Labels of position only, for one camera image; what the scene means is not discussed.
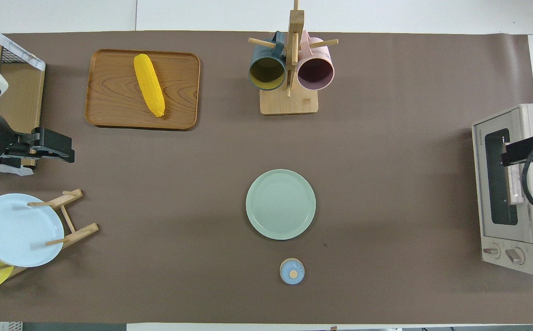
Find black wire wooden shelf rack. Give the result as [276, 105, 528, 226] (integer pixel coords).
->
[0, 18, 46, 171]

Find pink mug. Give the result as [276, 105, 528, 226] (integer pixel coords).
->
[296, 30, 335, 91]

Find pale green plate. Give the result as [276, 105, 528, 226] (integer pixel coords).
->
[245, 169, 317, 240]

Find white checked cloth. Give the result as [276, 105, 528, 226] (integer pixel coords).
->
[0, 17, 46, 72]

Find light blue plate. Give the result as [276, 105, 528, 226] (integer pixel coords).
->
[0, 193, 65, 268]

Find yellow corn cob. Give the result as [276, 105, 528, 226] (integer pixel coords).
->
[133, 53, 166, 118]

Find wooden plate rack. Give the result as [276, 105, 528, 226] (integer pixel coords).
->
[0, 188, 99, 279]

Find small blue round bell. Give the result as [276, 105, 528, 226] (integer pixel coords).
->
[279, 258, 306, 285]

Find dark blue mug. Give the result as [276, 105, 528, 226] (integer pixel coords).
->
[248, 31, 288, 91]

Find brown wooden tray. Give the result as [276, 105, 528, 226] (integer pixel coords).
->
[84, 49, 201, 131]

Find brown table mat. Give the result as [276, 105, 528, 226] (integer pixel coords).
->
[0, 31, 533, 325]

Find wooden mug tree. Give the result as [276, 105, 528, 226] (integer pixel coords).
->
[248, 0, 339, 115]

